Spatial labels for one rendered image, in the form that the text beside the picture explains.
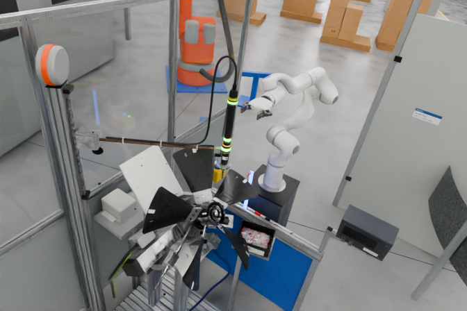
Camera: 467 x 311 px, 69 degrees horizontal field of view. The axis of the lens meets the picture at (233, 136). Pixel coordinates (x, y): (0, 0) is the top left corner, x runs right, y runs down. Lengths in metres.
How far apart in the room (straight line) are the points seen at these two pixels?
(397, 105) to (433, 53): 0.48
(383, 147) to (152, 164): 2.15
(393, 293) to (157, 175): 2.28
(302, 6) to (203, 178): 9.16
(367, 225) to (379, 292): 1.48
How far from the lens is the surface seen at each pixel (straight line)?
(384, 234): 1.89
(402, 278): 3.51
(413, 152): 3.28
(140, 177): 1.81
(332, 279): 3.20
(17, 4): 4.04
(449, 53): 2.98
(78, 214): 1.96
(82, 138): 1.63
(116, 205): 2.12
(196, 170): 1.74
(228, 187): 1.90
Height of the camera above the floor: 2.48
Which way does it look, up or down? 34 degrees down
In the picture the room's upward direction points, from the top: 8 degrees clockwise
